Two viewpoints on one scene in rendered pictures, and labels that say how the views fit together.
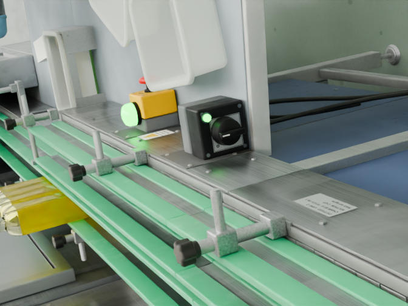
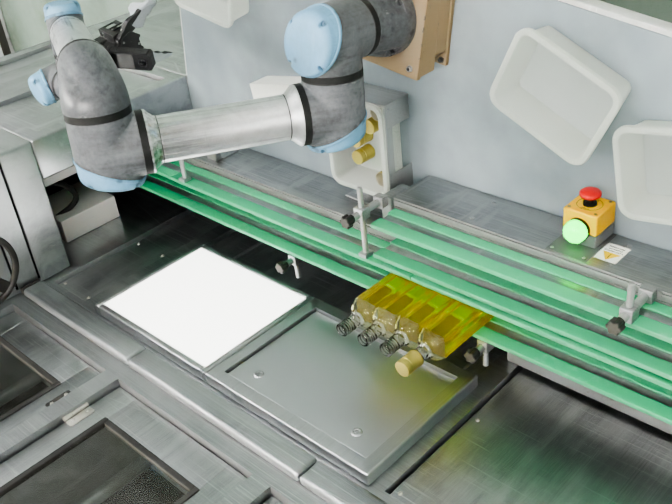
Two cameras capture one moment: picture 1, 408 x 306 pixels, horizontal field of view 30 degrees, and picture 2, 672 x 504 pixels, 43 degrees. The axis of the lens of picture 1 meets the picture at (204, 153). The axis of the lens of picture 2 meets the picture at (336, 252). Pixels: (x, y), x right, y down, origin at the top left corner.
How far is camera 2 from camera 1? 1.21 m
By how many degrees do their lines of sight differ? 26
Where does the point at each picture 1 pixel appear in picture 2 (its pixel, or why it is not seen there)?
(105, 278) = (505, 378)
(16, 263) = (393, 373)
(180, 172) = not seen: outside the picture
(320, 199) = not seen: outside the picture
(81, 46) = (397, 118)
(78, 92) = (392, 168)
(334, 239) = not seen: outside the picture
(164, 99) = (609, 213)
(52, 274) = (464, 387)
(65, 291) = (481, 401)
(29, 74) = (183, 99)
